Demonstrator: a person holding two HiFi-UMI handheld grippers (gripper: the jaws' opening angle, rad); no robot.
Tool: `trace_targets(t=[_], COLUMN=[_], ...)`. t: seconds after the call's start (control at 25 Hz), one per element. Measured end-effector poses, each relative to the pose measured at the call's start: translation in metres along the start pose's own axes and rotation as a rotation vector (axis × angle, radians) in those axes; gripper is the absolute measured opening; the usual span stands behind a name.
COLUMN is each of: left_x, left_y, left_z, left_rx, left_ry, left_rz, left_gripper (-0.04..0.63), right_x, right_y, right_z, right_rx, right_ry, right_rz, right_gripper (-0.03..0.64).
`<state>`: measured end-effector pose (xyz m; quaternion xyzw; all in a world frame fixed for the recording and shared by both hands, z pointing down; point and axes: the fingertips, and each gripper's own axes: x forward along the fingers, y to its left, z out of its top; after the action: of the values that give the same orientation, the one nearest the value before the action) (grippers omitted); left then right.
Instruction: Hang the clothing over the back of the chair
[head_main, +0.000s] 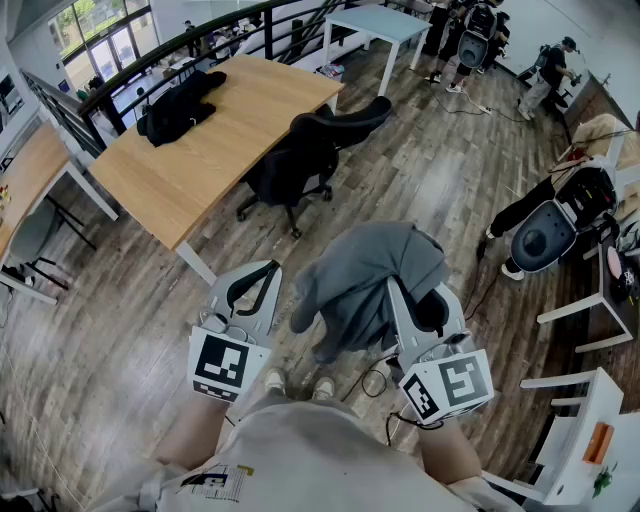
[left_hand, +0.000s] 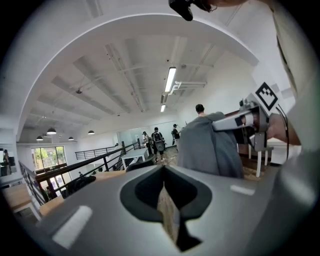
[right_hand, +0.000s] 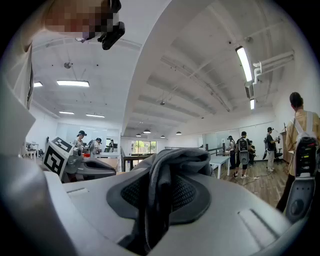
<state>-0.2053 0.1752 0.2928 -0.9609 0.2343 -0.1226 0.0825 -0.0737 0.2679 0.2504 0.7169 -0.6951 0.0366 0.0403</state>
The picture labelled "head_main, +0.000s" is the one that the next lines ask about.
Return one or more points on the narrow wooden table white legs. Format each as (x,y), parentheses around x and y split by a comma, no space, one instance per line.
(30,170)

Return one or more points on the person's right forearm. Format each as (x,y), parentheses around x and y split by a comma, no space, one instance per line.
(447,452)

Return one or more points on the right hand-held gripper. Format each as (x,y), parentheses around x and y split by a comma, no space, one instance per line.
(460,385)

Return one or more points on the person's left shoe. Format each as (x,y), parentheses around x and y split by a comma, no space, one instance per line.
(275,381)

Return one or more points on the bin with colourful packets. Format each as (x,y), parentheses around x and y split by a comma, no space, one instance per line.
(331,71)

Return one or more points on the small white table dark top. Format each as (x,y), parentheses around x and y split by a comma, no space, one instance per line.
(617,312)

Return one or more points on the beige fabric bundle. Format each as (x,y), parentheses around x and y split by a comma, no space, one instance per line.
(597,135)

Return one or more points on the large wooden table white legs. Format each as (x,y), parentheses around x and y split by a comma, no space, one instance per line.
(200,160)

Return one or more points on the black garment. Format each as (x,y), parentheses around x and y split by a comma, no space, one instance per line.
(175,107)

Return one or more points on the black printed cap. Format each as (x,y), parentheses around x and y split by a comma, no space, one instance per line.
(622,285)

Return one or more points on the orange box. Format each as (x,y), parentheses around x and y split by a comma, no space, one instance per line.
(597,442)

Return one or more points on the black office chair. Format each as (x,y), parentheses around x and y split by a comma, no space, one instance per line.
(300,160)

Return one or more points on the grey garment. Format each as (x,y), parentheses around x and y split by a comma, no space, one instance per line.
(360,270)

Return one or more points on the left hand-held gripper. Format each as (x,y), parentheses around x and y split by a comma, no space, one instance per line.
(220,362)

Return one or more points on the grey shell chair black legs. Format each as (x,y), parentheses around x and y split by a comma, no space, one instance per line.
(32,232)

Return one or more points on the grey white backpack unit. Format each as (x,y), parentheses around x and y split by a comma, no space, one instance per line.
(540,240)

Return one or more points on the white power strip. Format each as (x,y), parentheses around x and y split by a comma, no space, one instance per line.
(482,108)

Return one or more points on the person's shoe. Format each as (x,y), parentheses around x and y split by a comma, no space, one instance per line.
(275,381)
(324,387)

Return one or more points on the person's right shoe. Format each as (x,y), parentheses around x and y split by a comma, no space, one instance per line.
(324,387)

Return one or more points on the small green plant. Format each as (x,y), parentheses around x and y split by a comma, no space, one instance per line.
(604,480)

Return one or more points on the glass entrance doors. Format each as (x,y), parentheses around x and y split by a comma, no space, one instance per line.
(100,45)

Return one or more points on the person's left forearm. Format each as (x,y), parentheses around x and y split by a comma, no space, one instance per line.
(192,435)

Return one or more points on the black metal railing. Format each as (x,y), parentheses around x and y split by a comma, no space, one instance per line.
(100,97)

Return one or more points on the person's beige printed shirt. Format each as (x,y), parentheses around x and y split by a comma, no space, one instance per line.
(310,460)

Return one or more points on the pale blue table white legs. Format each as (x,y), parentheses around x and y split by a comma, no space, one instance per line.
(375,22)

